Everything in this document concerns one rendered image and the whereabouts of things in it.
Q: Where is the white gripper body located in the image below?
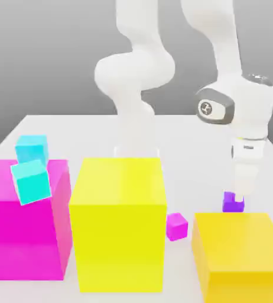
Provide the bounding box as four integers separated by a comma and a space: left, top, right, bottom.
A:
232, 161, 262, 197

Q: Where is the small purple cube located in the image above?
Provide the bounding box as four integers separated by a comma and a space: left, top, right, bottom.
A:
222, 191, 245, 213

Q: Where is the small magenta cube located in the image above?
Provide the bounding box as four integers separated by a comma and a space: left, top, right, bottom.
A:
166, 212, 189, 242

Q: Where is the small turquoise cube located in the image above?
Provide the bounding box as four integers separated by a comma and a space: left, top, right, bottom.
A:
10, 159, 53, 207

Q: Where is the small cyan cube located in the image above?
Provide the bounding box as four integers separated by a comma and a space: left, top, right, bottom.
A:
15, 134, 50, 167

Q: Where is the large orange box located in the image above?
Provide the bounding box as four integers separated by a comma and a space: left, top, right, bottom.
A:
191, 212, 273, 303

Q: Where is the large yellow box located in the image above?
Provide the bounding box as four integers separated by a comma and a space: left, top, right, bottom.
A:
69, 157, 168, 294

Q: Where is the large magenta box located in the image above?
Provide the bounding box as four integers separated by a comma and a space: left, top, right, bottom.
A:
0, 159, 73, 282

